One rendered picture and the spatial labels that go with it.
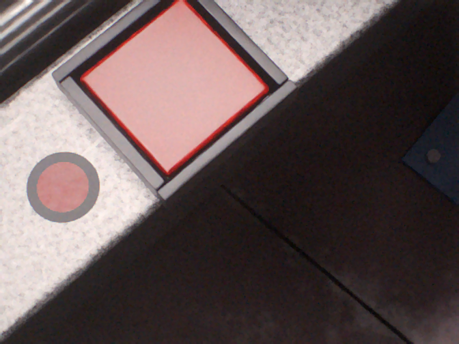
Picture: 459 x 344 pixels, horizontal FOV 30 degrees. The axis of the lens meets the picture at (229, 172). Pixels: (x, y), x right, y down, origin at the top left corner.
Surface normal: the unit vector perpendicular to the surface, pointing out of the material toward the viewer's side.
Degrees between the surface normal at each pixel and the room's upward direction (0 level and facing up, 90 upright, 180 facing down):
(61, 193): 0
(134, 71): 0
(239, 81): 0
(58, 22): 50
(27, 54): 58
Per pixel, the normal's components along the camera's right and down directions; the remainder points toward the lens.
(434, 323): 0.02, -0.26
